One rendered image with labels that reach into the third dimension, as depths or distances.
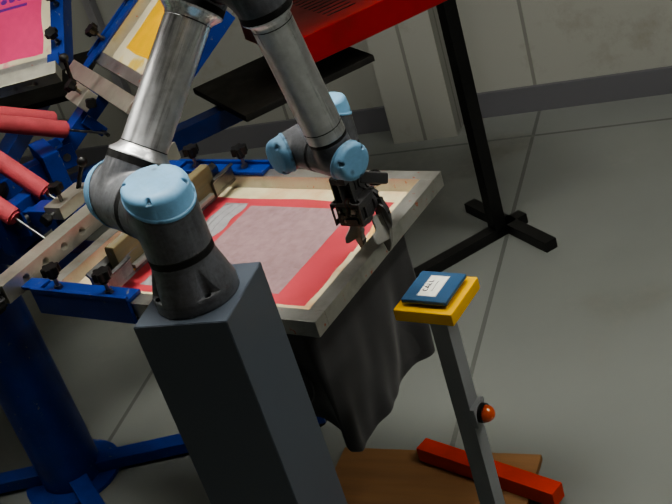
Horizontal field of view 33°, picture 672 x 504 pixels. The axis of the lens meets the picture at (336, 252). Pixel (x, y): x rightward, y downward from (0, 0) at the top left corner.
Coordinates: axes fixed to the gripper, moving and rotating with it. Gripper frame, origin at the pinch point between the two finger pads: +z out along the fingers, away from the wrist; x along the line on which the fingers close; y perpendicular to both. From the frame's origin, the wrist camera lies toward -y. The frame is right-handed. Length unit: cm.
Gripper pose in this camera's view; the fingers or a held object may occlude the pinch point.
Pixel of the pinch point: (376, 242)
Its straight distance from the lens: 237.9
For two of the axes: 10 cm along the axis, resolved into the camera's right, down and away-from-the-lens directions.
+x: 8.4, 0.5, -5.5
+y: -4.8, 5.5, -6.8
